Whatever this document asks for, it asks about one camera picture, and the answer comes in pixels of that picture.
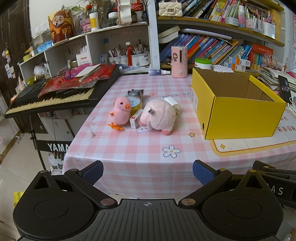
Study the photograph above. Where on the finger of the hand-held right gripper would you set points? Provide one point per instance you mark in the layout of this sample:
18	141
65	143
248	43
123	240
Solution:
277	171

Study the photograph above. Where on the pile of papers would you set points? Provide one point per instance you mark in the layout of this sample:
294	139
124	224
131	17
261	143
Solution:
268	74

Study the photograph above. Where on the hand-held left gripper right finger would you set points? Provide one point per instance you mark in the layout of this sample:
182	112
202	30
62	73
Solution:
203	172

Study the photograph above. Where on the rolled white poster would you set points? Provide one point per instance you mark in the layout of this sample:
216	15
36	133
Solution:
208	33

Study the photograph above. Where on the pink bottle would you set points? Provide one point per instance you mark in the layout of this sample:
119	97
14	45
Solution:
241	16

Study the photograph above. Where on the black phone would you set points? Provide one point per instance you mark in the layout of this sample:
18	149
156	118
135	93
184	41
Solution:
285	88

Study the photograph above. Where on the black keyboard stand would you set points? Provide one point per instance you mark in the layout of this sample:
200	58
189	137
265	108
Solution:
53	146

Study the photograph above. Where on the white envelope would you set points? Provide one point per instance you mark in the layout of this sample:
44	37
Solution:
87	71

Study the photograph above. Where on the small red white box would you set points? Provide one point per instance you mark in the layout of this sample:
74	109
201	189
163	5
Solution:
135	119

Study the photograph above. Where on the white bottle yellow label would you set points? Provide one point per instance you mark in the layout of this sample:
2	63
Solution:
94	22

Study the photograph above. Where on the clear plastic bag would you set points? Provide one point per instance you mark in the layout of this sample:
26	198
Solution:
41	71

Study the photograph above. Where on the orange white medicine box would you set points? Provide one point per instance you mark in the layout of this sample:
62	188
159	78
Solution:
237	67
240	61

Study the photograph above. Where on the pink checked tablecloth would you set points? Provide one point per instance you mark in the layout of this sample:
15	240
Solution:
143	141

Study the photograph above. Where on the wooden bookshelf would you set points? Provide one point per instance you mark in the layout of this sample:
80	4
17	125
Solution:
254	34

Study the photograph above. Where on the white pen holder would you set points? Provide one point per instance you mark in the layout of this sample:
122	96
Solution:
115	59
142	60

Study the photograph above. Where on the blue packs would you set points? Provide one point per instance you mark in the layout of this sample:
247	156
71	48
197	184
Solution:
45	46

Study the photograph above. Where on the pink humidifier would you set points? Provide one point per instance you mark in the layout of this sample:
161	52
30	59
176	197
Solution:
178	62

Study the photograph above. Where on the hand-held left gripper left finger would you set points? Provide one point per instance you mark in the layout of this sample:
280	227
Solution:
93	172

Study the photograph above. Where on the red boxed book set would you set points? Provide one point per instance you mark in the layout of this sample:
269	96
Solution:
261	55

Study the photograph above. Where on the stack of red packets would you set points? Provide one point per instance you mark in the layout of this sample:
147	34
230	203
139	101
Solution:
99	75

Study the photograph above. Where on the white paper bag red label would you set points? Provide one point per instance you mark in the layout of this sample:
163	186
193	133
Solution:
82	58

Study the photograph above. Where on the fortune god figure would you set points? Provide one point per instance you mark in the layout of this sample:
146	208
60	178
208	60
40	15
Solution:
60	26

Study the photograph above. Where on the yellow cardboard box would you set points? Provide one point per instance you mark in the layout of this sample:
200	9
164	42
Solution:
242	118

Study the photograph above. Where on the white cup with pens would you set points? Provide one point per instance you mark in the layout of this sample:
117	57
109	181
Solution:
269	30

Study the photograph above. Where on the cream quilted purse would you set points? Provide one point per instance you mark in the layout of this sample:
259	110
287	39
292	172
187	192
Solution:
170	9

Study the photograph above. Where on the white textured pack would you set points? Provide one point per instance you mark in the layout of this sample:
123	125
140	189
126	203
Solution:
219	68

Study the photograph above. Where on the white jar green lid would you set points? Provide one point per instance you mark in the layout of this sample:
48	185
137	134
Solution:
203	64

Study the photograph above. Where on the yellow tape roll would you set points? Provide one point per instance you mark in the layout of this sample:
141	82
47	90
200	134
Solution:
136	104

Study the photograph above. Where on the pink chick toy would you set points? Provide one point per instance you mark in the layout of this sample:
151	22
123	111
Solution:
120	110

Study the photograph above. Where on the black electronic keyboard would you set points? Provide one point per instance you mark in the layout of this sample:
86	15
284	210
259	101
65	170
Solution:
46	102

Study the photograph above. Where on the wall light switches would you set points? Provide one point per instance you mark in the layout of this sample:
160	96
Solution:
41	27

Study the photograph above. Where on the row of leaning books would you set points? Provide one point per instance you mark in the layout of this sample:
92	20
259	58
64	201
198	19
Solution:
208	49

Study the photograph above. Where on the red tassel ornament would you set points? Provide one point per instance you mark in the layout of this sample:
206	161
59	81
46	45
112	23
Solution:
129	54

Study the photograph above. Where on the stack of thick books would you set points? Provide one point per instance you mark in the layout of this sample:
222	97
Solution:
168	34

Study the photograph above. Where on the white yellow-edged placemat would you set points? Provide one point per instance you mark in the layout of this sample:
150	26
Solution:
242	146

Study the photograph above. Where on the row of upright books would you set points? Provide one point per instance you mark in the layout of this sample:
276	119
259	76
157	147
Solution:
212	9

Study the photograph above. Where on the white shelf unit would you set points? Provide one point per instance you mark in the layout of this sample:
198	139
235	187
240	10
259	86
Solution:
97	39

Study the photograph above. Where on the white tube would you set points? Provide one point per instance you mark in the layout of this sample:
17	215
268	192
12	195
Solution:
157	72
172	102

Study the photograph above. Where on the pink plush pig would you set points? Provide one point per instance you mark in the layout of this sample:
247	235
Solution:
159	114

